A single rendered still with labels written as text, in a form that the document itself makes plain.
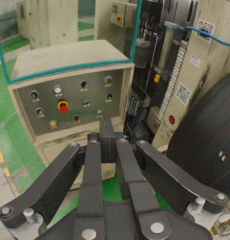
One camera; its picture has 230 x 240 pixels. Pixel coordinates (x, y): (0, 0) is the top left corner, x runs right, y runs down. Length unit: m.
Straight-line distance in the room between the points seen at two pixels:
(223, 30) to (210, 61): 0.13
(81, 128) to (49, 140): 0.19
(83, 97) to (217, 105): 0.58
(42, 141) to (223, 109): 0.81
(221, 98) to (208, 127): 0.09
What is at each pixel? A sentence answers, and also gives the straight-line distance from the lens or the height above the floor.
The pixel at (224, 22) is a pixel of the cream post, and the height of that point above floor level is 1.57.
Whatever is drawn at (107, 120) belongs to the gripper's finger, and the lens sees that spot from 0.20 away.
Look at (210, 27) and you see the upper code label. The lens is 0.59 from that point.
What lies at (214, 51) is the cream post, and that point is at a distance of 0.58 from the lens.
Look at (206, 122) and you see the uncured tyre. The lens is 0.42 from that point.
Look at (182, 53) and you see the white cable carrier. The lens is 0.69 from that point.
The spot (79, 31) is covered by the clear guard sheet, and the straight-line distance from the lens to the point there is 0.59.
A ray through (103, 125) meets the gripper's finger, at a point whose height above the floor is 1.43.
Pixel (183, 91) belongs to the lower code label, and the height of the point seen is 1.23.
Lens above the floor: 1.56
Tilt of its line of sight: 45 degrees down
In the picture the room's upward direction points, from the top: 6 degrees clockwise
